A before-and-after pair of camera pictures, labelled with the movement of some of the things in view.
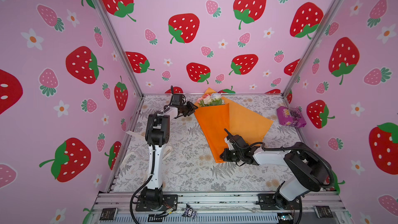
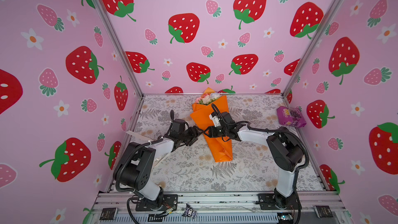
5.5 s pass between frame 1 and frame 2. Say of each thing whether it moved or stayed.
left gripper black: moved
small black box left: stayed
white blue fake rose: stayed
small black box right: stayed
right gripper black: moved
